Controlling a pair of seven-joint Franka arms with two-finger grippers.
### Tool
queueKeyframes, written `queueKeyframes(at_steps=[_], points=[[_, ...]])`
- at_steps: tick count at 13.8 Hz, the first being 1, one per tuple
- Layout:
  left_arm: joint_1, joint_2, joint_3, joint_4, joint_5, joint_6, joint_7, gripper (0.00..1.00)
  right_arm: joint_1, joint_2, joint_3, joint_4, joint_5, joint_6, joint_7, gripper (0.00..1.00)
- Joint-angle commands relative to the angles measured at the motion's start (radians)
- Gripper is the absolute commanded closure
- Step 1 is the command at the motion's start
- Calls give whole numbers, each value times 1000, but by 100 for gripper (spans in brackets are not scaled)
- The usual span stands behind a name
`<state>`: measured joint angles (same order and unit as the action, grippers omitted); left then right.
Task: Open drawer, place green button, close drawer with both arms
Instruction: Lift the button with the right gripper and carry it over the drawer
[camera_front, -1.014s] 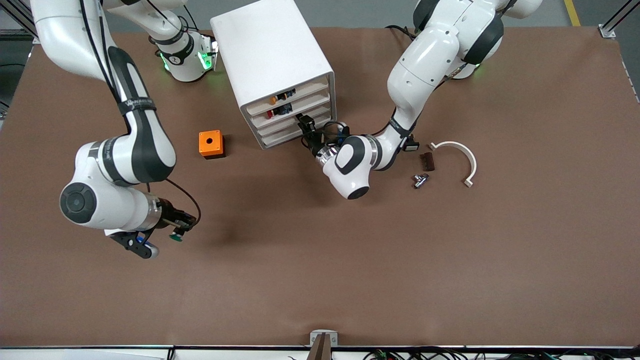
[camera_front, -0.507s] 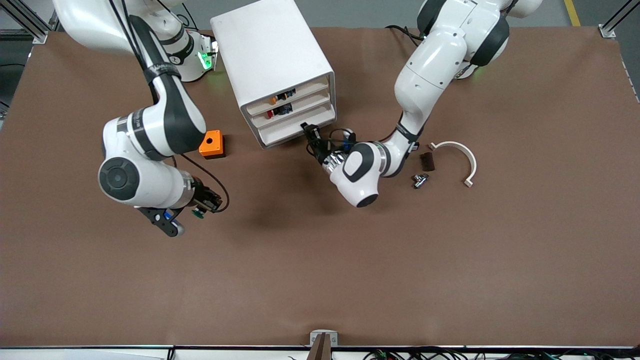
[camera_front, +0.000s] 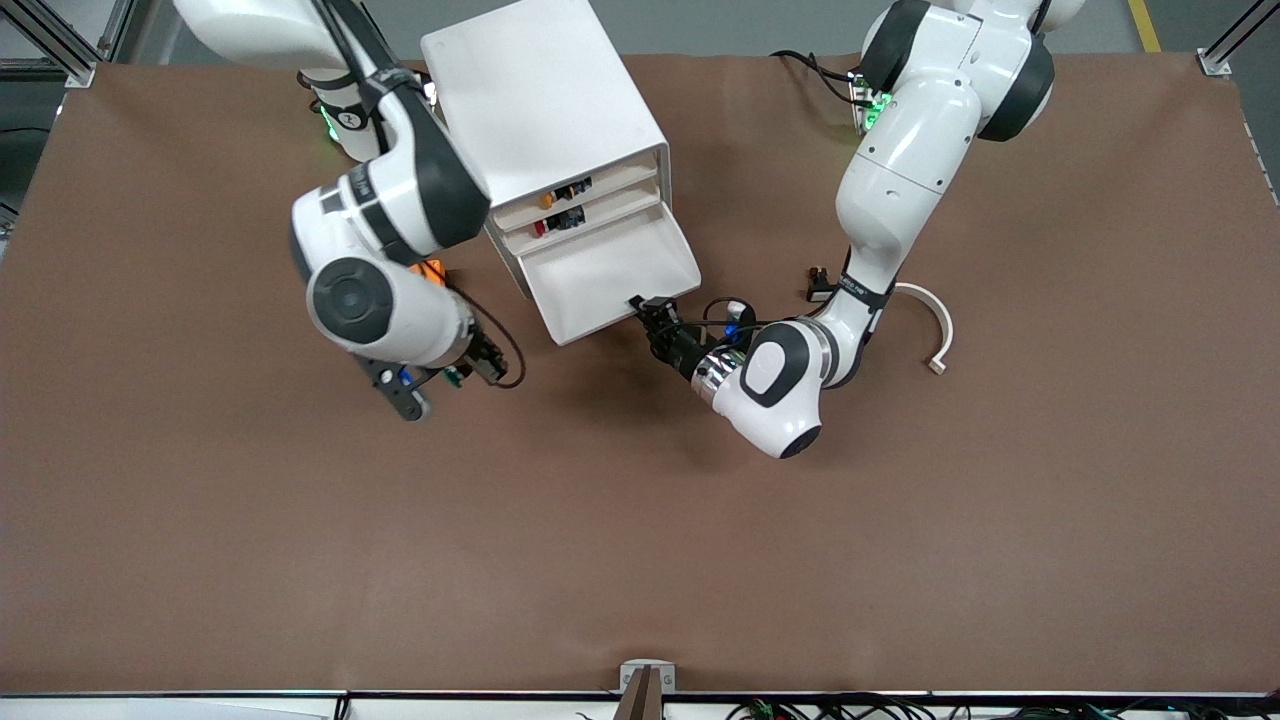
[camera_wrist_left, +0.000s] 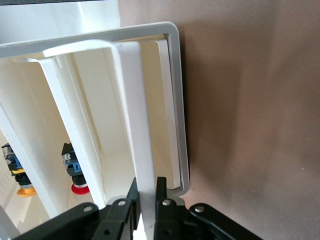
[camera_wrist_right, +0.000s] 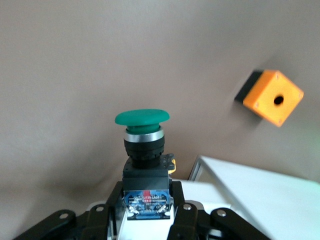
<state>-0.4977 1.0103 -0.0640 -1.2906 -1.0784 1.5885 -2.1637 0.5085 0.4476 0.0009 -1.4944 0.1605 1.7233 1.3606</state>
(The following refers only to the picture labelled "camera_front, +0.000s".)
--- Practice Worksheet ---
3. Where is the white plastic drawer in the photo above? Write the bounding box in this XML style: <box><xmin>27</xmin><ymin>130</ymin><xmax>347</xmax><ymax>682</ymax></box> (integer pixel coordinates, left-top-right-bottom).
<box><xmin>493</xmin><ymin>170</ymin><xmax>671</xmax><ymax>257</ymax></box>
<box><xmin>518</xmin><ymin>203</ymin><xmax>703</xmax><ymax>347</ymax></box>
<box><xmin>488</xmin><ymin>150</ymin><xmax>669</xmax><ymax>237</ymax></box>

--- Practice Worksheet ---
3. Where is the white half-ring pipe clamp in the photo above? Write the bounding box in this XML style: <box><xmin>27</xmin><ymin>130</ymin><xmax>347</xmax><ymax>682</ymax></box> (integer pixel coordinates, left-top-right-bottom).
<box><xmin>893</xmin><ymin>282</ymin><xmax>955</xmax><ymax>376</ymax></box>

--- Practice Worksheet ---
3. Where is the brown post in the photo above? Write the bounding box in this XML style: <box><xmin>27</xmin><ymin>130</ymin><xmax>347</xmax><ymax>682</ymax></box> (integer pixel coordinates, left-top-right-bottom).
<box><xmin>612</xmin><ymin>667</ymin><xmax>664</xmax><ymax>720</ymax></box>

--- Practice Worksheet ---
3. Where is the grey metal bracket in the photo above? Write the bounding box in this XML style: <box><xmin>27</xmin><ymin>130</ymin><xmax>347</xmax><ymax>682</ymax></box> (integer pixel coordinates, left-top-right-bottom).
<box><xmin>619</xmin><ymin>659</ymin><xmax>677</xmax><ymax>694</ymax></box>

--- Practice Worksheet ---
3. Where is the black base cable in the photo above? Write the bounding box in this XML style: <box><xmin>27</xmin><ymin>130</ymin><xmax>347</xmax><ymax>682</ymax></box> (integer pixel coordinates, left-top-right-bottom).
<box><xmin>770</xmin><ymin>48</ymin><xmax>863</xmax><ymax>107</ymax></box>

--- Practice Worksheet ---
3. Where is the black cable bundle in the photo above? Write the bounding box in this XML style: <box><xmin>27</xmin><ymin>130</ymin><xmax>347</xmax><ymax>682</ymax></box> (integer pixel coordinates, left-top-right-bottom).
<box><xmin>725</xmin><ymin>695</ymin><xmax>1280</xmax><ymax>720</ymax></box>

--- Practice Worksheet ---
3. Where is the aluminium frame profile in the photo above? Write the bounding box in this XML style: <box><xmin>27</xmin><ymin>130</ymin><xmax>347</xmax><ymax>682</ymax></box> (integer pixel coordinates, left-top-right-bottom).
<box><xmin>0</xmin><ymin>0</ymin><xmax>136</xmax><ymax>89</ymax></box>
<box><xmin>1197</xmin><ymin>0</ymin><xmax>1280</xmax><ymax>79</ymax></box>

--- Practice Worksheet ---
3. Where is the white table edge rail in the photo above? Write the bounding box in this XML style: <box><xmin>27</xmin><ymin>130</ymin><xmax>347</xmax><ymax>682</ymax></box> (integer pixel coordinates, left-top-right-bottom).
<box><xmin>0</xmin><ymin>688</ymin><xmax>1280</xmax><ymax>720</ymax></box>

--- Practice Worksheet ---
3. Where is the white drawer cabinet housing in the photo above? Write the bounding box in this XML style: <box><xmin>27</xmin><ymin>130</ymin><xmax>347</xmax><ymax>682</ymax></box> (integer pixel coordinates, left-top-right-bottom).
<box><xmin>420</xmin><ymin>0</ymin><xmax>673</xmax><ymax>301</ymax></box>

